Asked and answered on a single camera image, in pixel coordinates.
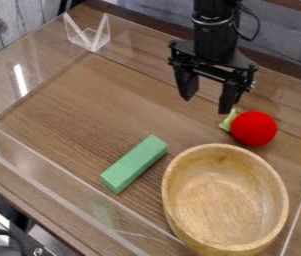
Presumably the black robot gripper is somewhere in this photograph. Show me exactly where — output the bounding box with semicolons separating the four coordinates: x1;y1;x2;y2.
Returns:
168;13;257;114

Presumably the red plush fruit green leaf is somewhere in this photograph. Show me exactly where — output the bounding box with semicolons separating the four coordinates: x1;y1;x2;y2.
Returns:
218;109;278;147

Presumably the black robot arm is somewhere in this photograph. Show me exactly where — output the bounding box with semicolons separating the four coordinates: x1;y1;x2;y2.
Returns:
168;0;261;114

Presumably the green rectangular block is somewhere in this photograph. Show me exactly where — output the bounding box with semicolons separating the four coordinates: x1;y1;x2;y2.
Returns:
99;135;167;194

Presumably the wooden oval bowl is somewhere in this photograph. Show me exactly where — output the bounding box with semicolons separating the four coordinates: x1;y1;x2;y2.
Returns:
162;143;289;256

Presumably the clear acrylic tray enclosure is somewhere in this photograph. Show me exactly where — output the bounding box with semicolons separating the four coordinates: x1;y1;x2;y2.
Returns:
0;7;301;256

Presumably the black metal frame bracket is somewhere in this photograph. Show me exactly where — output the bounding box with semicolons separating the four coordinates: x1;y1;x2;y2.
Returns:
8;212;56;256

